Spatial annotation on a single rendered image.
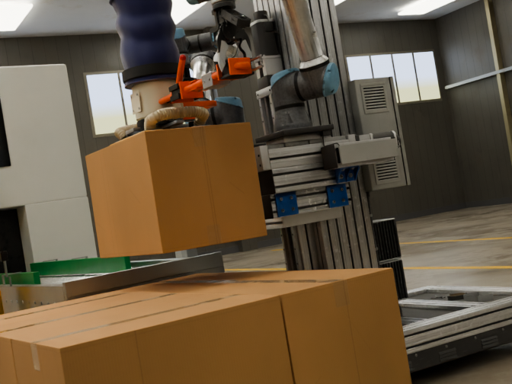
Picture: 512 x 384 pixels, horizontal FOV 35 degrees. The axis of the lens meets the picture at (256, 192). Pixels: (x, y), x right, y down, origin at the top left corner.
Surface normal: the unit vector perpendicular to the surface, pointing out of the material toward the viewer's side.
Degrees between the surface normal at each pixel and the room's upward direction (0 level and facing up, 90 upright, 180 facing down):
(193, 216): 90
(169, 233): 90
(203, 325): 90
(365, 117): 90
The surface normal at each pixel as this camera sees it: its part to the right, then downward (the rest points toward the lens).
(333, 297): 0.53, -0.10
